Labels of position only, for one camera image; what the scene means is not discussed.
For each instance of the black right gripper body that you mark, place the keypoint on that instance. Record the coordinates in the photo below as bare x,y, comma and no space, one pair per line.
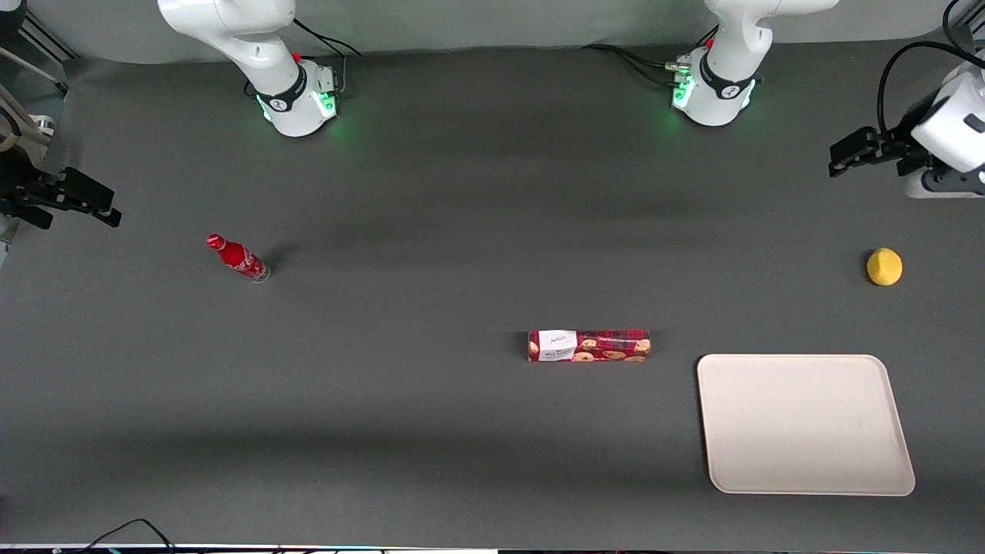
17,190

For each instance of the red tartan cookie box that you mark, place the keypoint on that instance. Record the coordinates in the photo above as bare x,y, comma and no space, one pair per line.
589,346

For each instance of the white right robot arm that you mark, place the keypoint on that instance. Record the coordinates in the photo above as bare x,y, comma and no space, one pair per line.
285,92

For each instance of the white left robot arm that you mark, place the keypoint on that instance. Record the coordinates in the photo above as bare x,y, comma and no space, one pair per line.
723,85

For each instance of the cream plastic tray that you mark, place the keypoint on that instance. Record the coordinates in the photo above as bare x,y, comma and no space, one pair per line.
804,423

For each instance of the yellow lemon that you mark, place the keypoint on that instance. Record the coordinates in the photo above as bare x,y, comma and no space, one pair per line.
884,267

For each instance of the red cola bottle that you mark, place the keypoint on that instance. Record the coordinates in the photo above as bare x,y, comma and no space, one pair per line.
237,258

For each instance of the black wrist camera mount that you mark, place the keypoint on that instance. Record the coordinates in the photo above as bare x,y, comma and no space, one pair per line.
914,123

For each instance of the aluminium frame rail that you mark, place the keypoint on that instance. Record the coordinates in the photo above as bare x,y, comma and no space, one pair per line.
48,37

